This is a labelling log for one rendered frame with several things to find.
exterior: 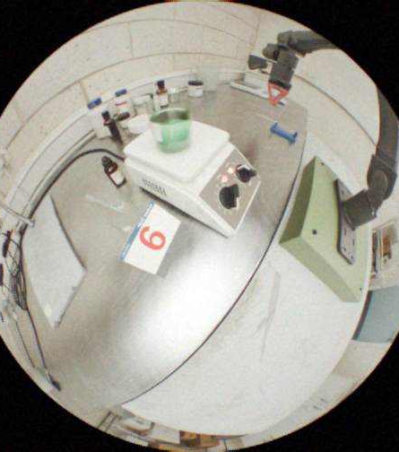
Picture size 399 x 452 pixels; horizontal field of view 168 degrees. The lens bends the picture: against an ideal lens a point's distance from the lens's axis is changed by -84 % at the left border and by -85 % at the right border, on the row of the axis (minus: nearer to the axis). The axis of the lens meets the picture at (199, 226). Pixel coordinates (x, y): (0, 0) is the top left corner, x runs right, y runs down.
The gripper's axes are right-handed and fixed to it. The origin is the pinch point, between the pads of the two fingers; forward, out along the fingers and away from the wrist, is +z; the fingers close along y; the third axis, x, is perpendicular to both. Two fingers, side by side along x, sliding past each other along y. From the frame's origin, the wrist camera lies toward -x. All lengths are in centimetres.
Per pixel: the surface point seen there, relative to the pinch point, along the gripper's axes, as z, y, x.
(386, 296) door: 35, 18, 292
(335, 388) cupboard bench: 32, 144, 206
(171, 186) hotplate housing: 1.0, 44.4, -9.3
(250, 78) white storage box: 5, -75, -17
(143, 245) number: 5, 52, -10
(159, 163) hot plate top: -1.2, 43.3, -11.3
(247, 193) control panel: 4.2, 38.6, 0.4
